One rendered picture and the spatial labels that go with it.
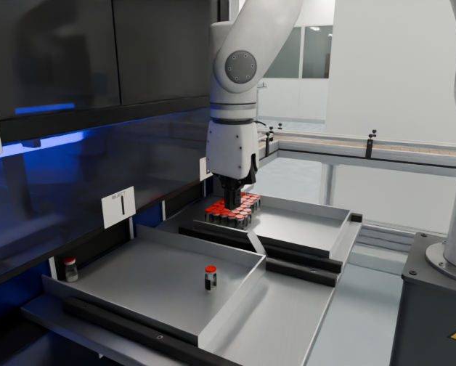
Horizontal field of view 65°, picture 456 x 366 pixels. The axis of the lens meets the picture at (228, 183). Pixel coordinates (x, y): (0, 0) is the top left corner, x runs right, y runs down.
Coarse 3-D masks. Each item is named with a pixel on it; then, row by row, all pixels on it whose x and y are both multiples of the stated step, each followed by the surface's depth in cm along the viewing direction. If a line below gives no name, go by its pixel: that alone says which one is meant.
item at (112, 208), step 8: (120, 192) 70; (128, 192) 72; (104, 200) 66; (112, 200) 68; (120, 200) 70; (128, 200) 72; (104, 208) 67; (112, 208) 68; (120, 208) 70; (128, 208) 72; (104, 216) 67; (112, 216) 69; (120, 216) 71; (128, 216) 73; (112, 224) 69
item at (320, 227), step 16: (272, 208) 106; (288, 208) 105; (304, 208) 103; (320, 208) 100; (336, 208) 98; (208, 224) 88; (256, 224) 95; (272, 224) 95; (288, 224) 95; (304, 224) 95; (320, 224) 95; (336, 224) 95; (272, 240) 81; (288, 240) 87; (304, 240) 87; (320, 240) 87; (336, 240) 81
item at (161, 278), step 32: (128, 256) 79; (160, 256) 79; (192, 256) 79; (224, 256) 78; (256, 256) 74; (64, 288) 64; (96, 288) 68; (128, 288) 68; (160, 288) 68; (192, 288) 68; (224, 288) 68; (160, 320) 54; (192, 320) 59; (224, 320) 59
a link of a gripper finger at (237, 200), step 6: (240, 180) 67; (240, 186) 67; (228, 192) 69; (234, 192) 69; (240, 192) 70; (228, 198) 69; (234, 198) 69; (240, 198) 70; (228, 204) 69; (234, 204) 69; (240, 204) 71
